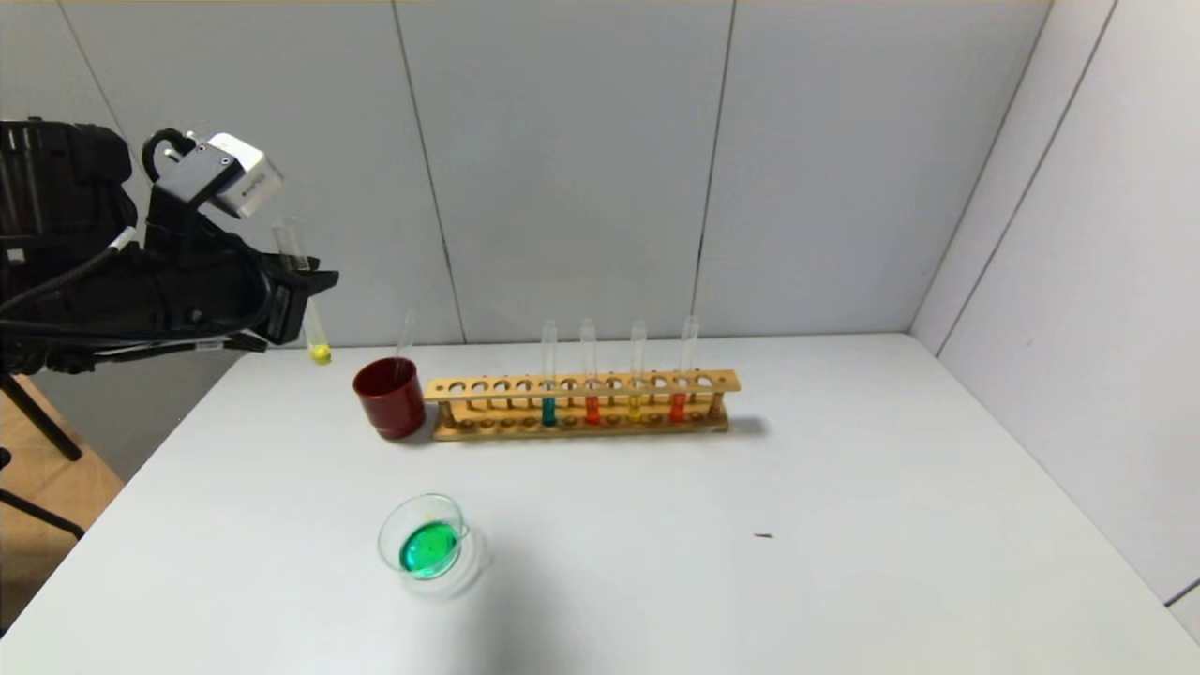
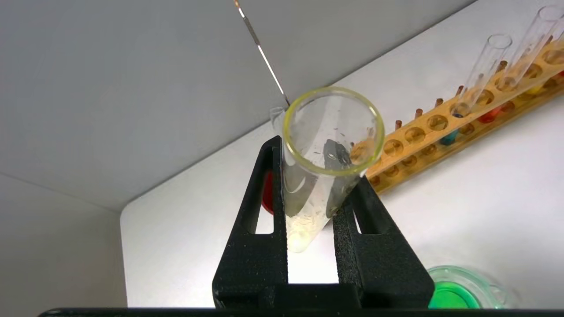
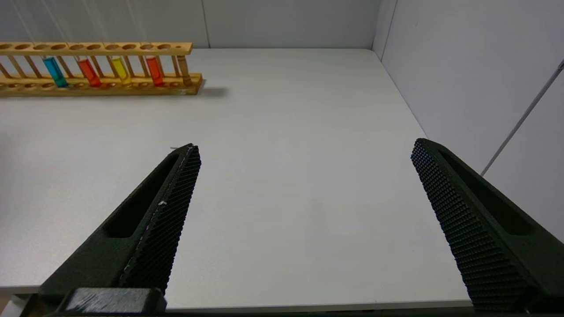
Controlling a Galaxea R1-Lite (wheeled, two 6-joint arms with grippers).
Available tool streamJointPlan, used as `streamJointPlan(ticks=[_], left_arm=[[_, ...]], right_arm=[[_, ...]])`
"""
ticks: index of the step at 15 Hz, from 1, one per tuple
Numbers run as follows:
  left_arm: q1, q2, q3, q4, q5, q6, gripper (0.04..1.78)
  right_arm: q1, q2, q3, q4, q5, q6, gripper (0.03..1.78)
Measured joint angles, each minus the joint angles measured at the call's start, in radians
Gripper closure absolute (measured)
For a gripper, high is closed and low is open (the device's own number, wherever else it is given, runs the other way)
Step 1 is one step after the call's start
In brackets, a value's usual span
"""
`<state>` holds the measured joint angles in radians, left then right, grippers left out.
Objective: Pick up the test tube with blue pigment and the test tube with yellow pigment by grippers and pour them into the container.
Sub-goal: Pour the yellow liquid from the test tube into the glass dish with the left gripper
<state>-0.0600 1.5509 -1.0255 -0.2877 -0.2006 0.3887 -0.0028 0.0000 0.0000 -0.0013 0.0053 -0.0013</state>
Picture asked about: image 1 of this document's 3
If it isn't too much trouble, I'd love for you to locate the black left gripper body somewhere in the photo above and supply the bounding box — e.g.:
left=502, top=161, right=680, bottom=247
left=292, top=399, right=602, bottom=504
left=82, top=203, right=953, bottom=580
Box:
left=145, top=214, right=310, bottom=346

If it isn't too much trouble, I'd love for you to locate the yellow pigment glass test tube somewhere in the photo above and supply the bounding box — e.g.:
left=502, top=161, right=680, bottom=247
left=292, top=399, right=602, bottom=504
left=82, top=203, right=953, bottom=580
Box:
left=272, top=217, right=334, bottom=367
left=628, top=319, right=649, bottom=423

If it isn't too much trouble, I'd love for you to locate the blue pigment glass test tube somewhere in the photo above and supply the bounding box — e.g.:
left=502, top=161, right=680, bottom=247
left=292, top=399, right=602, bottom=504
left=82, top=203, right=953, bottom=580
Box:
left=540, top=319, right=561, bottom=428
left=395, top=310, right=421, bottom=378

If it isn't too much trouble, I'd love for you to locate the red pigment glass test tube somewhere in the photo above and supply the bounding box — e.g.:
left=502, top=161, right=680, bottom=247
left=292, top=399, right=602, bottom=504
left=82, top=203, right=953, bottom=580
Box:
left=580, top=318, right=602, bottom=426
left=668, top=315, right=701, bottom=423

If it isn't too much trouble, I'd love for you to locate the wooden test tube rack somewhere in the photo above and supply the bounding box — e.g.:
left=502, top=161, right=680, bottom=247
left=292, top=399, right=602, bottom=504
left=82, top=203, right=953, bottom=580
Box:
left=424, top=369, right=742, bottom=443

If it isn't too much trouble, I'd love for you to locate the dark red plastic cup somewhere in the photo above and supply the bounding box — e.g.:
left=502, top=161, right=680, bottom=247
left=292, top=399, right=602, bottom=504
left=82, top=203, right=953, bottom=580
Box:
left=352, top=356, right=428, bottom=442

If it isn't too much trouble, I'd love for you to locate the clear glass dish with spout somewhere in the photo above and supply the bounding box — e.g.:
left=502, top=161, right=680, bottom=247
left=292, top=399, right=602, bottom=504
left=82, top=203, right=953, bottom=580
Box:
left=378, top=493, right=490, bottom=602

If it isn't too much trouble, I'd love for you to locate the white and grey wrist camera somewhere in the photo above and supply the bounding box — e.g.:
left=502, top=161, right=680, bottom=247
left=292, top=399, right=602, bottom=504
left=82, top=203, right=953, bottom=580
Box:
left=150, top=132, right=285, bottom=221

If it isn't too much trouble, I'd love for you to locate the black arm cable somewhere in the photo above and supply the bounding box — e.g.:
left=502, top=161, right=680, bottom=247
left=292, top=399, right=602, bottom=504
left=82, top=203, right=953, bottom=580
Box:
left=0, top=127, right=193, bottom=320

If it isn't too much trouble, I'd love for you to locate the black metal stand frame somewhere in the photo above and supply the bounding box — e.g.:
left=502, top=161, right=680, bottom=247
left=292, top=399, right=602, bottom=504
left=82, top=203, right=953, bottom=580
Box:
left=0, top=370, right=87, bottom=541

